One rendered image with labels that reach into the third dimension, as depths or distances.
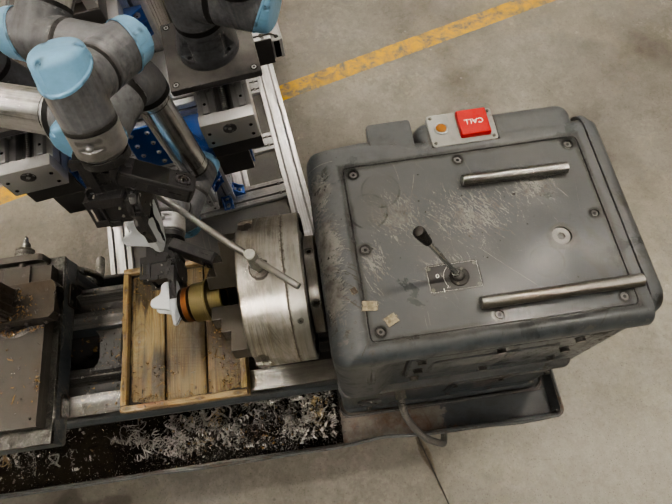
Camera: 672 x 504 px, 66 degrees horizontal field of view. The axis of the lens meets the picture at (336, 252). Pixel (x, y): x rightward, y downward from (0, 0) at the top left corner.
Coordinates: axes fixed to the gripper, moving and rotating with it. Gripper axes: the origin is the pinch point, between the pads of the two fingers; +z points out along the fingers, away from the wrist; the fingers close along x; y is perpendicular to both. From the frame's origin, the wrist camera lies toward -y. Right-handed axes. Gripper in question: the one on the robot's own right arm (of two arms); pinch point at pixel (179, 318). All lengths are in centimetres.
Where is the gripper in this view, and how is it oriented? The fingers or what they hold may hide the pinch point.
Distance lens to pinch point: 116.2
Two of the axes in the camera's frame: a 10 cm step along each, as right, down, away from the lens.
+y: -9.9, 1.4, -0.1
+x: -0.5, -3.9, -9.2
